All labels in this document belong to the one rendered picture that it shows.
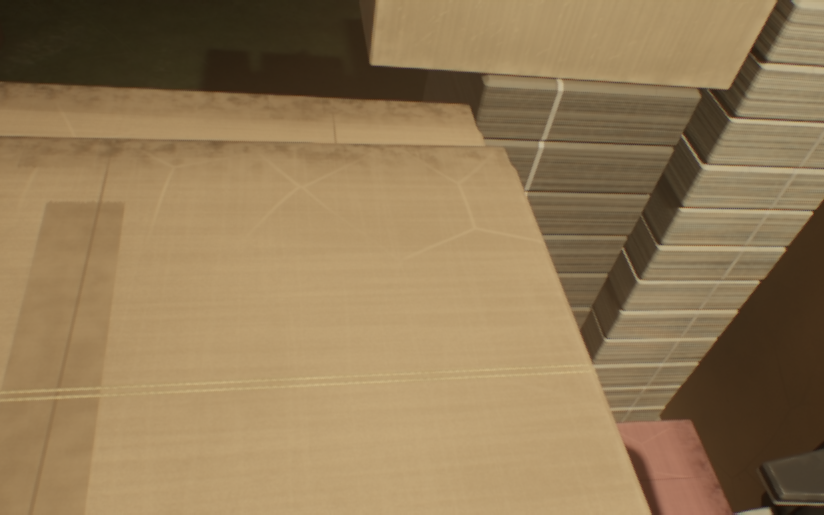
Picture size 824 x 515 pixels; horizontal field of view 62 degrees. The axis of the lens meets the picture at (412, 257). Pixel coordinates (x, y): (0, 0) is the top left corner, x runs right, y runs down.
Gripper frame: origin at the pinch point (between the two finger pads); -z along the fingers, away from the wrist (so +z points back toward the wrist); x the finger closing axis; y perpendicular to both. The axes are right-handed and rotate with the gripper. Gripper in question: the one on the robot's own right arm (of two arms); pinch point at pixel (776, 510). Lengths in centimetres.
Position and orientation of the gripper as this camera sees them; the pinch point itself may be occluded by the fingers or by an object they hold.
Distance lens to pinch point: 47.5
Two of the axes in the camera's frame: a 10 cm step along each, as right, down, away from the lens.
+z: 9.8, -0.1, 2.1
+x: -1.5, 6.9, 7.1
